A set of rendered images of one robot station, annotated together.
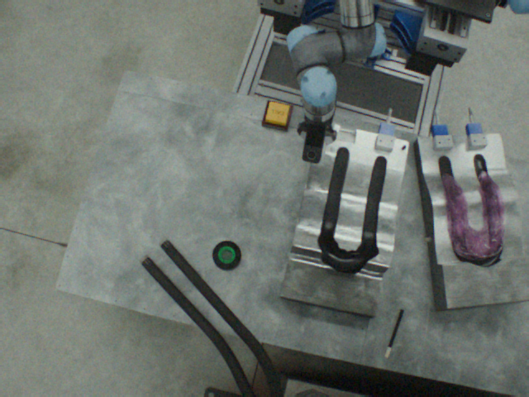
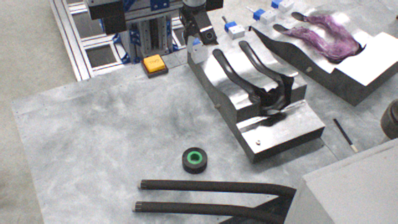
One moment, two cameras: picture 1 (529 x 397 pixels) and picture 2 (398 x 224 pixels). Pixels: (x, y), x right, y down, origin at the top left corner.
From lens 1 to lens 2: 78 cm
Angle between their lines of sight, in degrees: 28
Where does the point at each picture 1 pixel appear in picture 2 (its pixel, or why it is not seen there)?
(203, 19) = not seen: hidden behind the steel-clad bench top
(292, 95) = not seen: hidden behind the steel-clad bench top
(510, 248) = (362, 40)
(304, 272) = (255, 130)
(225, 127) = (124, 93)
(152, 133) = (71, 126)
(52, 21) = not seen: outside the picture
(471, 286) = (365, 66)
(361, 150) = (226, 45)
